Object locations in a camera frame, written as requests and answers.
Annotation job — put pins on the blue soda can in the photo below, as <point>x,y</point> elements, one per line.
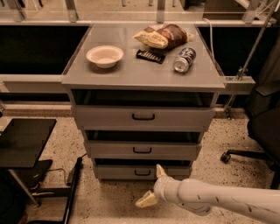
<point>184,60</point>

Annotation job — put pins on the grey bottom drawer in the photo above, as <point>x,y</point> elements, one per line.
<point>130,172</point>

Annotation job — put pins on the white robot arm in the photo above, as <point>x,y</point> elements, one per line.
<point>199,198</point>

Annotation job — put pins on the yellow chip bag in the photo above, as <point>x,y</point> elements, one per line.
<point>151,37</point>

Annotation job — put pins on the grey top drawer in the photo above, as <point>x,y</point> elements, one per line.
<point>142,118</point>

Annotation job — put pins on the black office chair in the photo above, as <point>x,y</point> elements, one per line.
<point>263,111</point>

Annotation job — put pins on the white paper bowl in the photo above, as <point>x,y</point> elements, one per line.
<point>105,56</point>

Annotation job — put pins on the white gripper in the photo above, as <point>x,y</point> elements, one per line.
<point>162,187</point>

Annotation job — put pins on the brown chip bag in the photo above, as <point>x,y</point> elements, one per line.
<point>172,35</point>

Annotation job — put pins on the black side table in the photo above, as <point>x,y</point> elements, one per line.
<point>21,144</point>

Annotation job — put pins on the grey middle drawer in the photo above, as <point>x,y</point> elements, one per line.
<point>142,150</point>

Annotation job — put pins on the black floor stand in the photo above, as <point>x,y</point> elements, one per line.
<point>68,192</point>

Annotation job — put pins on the grey drawer cabinet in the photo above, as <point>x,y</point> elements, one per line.
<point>149,84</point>

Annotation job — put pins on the grey drawer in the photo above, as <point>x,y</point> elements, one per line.
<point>142,118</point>
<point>130,172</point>
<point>142,150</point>

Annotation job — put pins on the black snack bar wrapper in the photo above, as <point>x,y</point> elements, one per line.
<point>150,56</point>

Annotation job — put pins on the grey metal railing frame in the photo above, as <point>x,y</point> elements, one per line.
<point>110,15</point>

